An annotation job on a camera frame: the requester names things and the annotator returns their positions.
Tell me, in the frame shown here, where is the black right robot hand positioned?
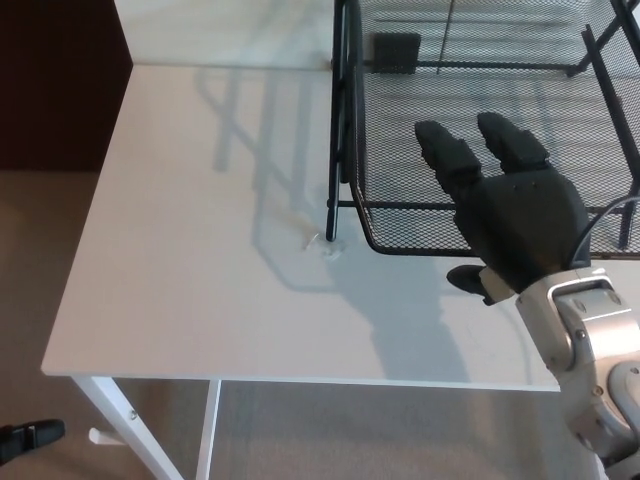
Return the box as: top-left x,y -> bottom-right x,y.
413,111 -> 593,308

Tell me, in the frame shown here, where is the black metal file rack frame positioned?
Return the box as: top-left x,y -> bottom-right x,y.
324,0 -> 640,250

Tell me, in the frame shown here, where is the white metal table leg frame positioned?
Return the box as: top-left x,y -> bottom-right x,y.
69,376 -> 223,480

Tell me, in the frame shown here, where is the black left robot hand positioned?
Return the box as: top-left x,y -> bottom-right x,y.
0,418 -> 67,464

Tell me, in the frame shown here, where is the black mesh file tray layer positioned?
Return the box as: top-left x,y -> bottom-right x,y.
351,0 -> 640,259

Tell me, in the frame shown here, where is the dark brown cabinet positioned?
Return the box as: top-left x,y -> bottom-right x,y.
0,0 -> 134,174

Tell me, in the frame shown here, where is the clear tape blob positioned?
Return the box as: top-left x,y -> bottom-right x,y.
301,231 -> 351,262

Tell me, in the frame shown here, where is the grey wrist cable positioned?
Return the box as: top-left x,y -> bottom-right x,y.
569,196 -> 640,262

